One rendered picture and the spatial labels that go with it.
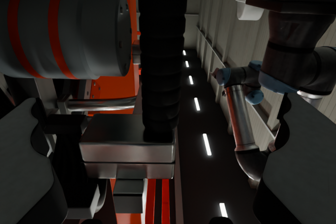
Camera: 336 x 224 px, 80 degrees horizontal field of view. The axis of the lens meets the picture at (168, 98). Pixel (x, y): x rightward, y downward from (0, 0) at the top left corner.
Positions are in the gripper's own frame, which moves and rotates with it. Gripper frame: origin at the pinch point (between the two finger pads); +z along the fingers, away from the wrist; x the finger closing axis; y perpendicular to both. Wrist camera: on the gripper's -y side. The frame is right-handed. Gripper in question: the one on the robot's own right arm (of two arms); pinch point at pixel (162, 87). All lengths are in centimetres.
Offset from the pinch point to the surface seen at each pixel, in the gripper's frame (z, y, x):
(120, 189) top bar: 1.8, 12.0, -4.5
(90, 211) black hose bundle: 0.7, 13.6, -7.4
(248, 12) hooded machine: 622, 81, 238
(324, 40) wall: 382, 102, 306
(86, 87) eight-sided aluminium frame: 38.0, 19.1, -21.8
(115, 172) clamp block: 2.9, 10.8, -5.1
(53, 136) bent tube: 18.2, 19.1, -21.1
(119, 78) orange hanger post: 62, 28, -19
